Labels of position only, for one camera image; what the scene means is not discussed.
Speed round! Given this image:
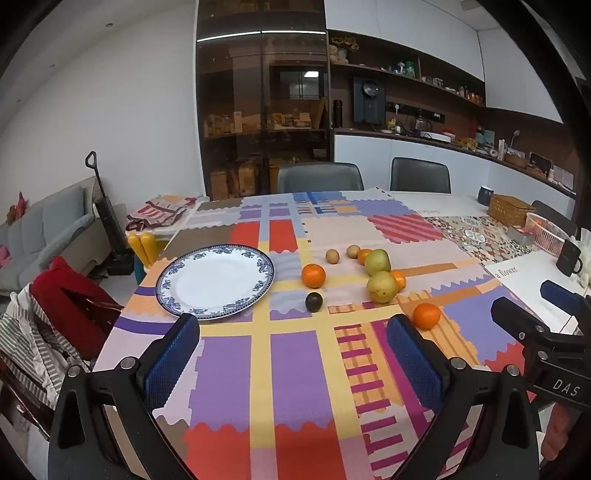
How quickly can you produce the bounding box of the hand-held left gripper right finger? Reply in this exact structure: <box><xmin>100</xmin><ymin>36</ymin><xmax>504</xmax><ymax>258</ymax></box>
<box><xmin>385</xmin><ymin>314</ymin><xmax>541</xmax><ymax>480</ymax></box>

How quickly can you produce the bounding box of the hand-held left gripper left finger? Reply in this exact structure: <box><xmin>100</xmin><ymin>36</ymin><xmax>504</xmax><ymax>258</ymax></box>
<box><xmin>48</xmin><ymin>313</ymin><xmax>201</xmax><ymax>480</ymax></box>

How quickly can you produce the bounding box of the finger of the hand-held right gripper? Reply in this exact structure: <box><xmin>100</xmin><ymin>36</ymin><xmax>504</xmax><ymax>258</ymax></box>
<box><xmin>490</xmin><ymin>297</ymin><xmax>555</xmax><ymax>344</ymax></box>
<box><xmin>540</xmin><ymin>280</ymin><xmax>588</xmax><ymax>319</ymax></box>

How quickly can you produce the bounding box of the green pear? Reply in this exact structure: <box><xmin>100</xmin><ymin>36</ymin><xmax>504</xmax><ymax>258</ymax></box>
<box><xmin>364</xmin><ymin>248</ymin><xmax>392</xmax><ymax>276</ymax></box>
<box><xmin>366</xmin><ymin>271</ymin><xmax>399</xmax><ymax>304</ymax></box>

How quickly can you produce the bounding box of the blue and white plate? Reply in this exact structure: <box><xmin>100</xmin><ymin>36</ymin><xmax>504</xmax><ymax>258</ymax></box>
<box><xmin>155</xmin><ymin>244</ymin><xmax>276</xmax><ymax>320</ymax></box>

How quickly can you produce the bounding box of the person's right hand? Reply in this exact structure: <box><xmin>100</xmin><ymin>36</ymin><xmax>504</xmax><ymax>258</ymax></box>
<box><xmin>539</xmin><ymin>401</ymin><xmax>578</xmax><ymax>462</ymax></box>

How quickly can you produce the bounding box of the black mug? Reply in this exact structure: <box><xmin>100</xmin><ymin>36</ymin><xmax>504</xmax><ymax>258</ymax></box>
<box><xmin>556</xmin><ymin>239</ymin><xmax>584</xmax><ymax>277</ymax></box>

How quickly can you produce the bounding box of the white lettered mat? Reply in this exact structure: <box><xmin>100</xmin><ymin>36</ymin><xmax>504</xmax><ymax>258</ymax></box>
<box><xmin>482</xmin><ymin>253</ymin><xmax>591</xmax><ymax>335</ymax></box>

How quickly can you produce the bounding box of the pink plastic basket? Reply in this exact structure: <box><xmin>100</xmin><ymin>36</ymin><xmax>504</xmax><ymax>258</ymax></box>
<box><xmin>526</xmin><ymin>212</ymin><xmax>573</xmax><ymax>256</ymax></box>

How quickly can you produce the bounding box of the small grey box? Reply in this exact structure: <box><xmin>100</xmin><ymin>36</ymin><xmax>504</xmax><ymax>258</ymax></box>
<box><xmin>507</xmin><ymin>224</ymin><xmax>536</xmax><ymax>246</ymax></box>

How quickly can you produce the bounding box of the grey office chair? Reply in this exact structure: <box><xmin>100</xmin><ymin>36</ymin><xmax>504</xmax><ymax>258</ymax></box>
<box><xmin>531</xmin><ymin>199</ymin><xmax>579</xmax><ymax>237</ymax></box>
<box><xmin>390</xmin><ymin>157</ymin><xmax>452</xmax><ymax>194</ymax></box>
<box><xmin>276</xmin><ymin>162</ymin><xmax>365</xmax><ymax>194</ymax></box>

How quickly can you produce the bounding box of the patterned tile mat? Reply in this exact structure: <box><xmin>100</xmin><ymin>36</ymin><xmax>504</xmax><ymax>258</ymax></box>
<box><xmin>422</xmin><ymin>213</ymin><xmax>539</xmax><ymax>267</ymax></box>

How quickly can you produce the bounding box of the wicker basket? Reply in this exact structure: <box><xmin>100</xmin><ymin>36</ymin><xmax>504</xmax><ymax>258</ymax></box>
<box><xmin>487</xmin><ymin>194</ymin><xmax>537</xmax><ymax>227</ymax></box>

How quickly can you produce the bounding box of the red jacket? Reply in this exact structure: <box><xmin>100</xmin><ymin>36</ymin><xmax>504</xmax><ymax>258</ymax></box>
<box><xmin>30</xmin><ymin>257</ymin><xmax>124</xmax><ymax>361</ymax></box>

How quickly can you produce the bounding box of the yellow children's chair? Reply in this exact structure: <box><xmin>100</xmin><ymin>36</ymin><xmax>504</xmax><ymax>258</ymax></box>
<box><xmin>128</xmin><ymin>232</ymin><xmax>161</xmax><ymax>283</ymax></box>

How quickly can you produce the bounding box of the small white children's table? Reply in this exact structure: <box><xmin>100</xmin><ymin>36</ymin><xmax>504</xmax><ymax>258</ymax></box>
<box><xmin>126</xmin><ymin>194</ymin><xmax>209</xmax><ymax>245</ymax></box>

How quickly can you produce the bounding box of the grey striped cloth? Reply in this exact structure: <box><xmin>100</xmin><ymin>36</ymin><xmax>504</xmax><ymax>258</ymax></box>
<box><xmin>0</xmin><ymin>277</ymin><xmax>90</xmax><ymax>409</ymax></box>

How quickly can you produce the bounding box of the dark wooden chair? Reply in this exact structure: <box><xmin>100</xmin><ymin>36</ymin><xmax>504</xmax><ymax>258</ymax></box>
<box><xmin>0</xmin><ymin>295</ymin><xmax>125</xmax><ymax>441</ymax></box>

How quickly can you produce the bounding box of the red striped cloth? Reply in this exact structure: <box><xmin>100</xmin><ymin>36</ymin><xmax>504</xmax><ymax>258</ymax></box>
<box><xmin>126</xmin><ymin>194</ymin><xmax>208</xmax><ymax>232</ymax></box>

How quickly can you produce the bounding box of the black upright vacuum cleaner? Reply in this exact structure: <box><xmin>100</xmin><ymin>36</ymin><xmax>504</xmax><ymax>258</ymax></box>
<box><xmin>85</xmin><ymin>151</ymin><xmax>136</xmax><ymax>276</ymax></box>

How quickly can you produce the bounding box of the grey sofa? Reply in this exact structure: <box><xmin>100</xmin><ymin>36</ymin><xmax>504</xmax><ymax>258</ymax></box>
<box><xmin>0</xmin><ymin>185</ymin><xmax>97</xmax><ymax>297</ymax></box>

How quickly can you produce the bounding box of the red cushion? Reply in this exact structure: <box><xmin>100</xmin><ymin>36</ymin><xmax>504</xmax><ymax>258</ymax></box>
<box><xmin>4</xmin><ymin>191</ymin><xmax>30</xmax><ymax>225</ymax></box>

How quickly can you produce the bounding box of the black coffee machine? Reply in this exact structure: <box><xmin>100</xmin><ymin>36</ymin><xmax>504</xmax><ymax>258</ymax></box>
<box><xmin>353</xmin><ymin>76</ymin><xmax>387</xmax><ymax>124</ymax></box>

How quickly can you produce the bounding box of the dark glass display cabinet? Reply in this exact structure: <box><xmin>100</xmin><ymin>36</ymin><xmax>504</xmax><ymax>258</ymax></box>
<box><xmin>196</xmin><ymin>0</ymin><xmax>332</xmax><ymax>202</ymax></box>

